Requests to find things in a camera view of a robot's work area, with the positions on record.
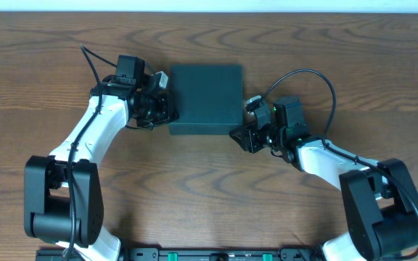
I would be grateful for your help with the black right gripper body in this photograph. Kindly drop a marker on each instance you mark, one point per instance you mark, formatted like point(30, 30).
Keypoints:
point(247, 137)

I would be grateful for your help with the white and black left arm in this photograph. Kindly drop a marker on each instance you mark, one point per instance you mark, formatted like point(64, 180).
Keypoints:
point(63, 202)

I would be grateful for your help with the dark green box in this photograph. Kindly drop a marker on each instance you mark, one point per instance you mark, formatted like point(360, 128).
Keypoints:
point(208, 98)

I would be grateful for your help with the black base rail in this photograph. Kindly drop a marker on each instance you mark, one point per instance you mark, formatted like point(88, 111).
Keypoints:
point(283, 254)

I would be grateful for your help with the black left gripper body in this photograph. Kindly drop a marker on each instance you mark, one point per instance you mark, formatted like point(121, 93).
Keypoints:
point(166, 114)

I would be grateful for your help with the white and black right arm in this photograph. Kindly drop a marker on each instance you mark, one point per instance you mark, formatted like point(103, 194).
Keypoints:
point(379, 197)

